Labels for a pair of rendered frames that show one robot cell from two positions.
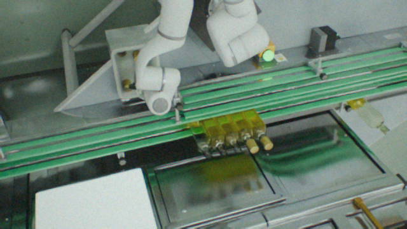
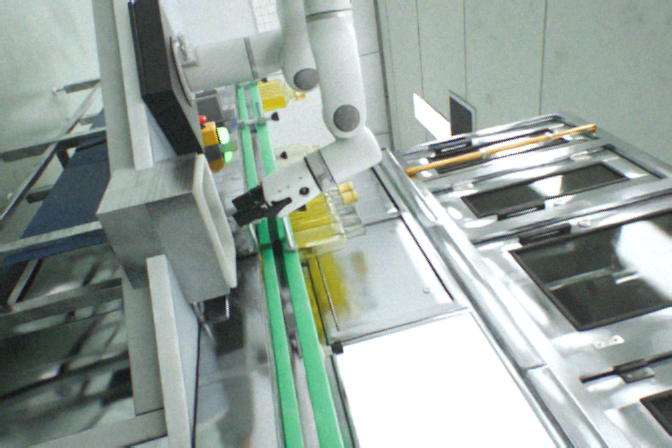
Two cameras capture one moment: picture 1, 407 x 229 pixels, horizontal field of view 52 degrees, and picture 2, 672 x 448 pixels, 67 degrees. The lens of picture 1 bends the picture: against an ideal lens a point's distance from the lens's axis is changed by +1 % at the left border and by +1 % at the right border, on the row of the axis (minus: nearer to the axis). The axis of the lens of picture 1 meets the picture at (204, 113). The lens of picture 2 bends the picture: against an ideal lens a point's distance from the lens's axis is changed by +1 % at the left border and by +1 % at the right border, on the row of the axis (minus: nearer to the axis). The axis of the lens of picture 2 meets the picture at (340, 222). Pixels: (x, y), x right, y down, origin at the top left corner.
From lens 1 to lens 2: 1.45 m
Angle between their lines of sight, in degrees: 63
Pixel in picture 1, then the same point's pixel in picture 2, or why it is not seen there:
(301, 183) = (376, 208)
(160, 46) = (351, 33)
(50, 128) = (264, 432)
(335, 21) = not seen: hidden behind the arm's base
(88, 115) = (237, 365)
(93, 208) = (429, 406)
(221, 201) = (411, 256)
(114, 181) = (363, 384)
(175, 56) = not seen: hidden behind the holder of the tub
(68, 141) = (308, 397)
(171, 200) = (410, 304)
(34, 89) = not seen: outside the picture
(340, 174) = (365, 184)
